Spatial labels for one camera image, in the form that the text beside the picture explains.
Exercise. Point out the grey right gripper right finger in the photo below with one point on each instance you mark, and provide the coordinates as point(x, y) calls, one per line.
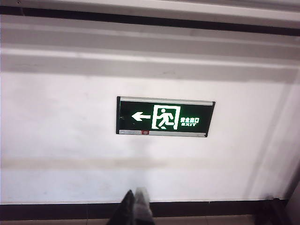
point(143, 206)

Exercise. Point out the green illuminated exit sign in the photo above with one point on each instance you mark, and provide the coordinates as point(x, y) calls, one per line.
point(164, 117)

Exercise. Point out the aluminium whiteboard marker tray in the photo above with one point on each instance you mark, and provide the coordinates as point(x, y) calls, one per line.
point(140, 11)

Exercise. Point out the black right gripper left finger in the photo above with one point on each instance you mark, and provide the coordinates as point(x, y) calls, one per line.
point(124, 211)

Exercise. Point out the black wall baseboard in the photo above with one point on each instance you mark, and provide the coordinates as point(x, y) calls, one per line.
point(58, 211)

